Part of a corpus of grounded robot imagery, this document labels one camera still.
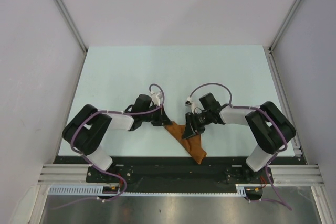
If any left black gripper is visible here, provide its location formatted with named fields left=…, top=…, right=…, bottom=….
left=141, top=104, right=172, bottom=126

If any aluminium right side rail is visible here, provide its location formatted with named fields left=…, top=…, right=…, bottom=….
left=264, top=47, right=304, bottom=159

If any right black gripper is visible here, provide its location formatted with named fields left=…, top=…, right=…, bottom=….
left=182, top=110, right=212, bottom=139

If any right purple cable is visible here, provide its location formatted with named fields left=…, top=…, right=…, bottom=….
left=188, top=82, right=292, bottom=211

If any left corner aluminium post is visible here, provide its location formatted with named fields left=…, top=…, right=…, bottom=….
left=39, top=0, right=89, bottom=53

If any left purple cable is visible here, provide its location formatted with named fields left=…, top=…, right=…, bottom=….
left=49, top=83, right=165, bottom=210

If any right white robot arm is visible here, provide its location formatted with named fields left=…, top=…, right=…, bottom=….
left=182, top=93, right=296, bottom=183

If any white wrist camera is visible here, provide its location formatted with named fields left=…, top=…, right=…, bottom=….
left=150, top=91, right=164, bottom=106
left=185, top=97, right=197, bottom=113

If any orange cloth napkin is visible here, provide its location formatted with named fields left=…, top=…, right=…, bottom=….
left=164, top=122, right=207, bottom=165

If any white slotted cable duct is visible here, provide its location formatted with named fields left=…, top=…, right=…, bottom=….
left=48, top=183, right=249, bottom=198

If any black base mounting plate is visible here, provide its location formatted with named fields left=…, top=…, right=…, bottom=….
left=54, top=156, right=303, bottom=195

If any corner aluminium post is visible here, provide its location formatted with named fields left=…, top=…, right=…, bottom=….
left=39, top=0, right=89, bottom=53
left=269, top=0, right=320, bottom=51

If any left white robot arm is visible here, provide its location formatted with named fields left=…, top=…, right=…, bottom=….
left=62, top=91, right=173, bottom=182

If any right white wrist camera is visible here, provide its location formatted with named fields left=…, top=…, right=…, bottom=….
left=185, top=97, right=197, bottom=113

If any purple cable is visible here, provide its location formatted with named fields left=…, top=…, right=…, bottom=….
left=49, top=83, right=165, bottom=210
left=188, top=82, right=292, bottom=211

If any aluminium front frame rail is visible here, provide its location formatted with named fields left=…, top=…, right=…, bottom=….
left=38, top=164, right=324, bottom=186

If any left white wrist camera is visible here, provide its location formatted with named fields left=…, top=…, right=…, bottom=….
left=150, top=91, right=164, bottom=106

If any right corner aluminium post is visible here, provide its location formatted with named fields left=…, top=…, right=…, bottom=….
left=269, top=0, right=320, bottom=51

